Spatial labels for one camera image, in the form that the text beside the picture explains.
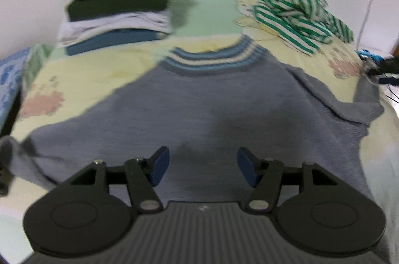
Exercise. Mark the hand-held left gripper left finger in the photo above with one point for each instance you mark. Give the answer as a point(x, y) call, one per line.
point(160, 164)

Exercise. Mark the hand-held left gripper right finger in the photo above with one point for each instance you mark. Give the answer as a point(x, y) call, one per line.
point(246, 165)

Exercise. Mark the grey knit sweater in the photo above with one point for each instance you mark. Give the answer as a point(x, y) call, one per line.
point(202, 108)

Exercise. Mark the stack of folded clothes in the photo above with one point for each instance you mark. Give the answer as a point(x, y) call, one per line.
point(118, 23)

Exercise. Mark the yellow printed blanket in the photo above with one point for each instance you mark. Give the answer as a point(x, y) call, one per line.
point(93, 73)

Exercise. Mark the folded blue garment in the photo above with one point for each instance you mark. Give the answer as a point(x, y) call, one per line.
point(109, 41)

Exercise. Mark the green striped shirt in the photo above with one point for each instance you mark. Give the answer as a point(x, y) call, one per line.
point(296, 14)

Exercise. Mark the folded dark green garment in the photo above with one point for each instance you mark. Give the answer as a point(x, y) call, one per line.
point(118, 5)

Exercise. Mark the blue patterned cloth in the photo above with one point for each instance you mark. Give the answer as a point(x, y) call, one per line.
point(7, 73)

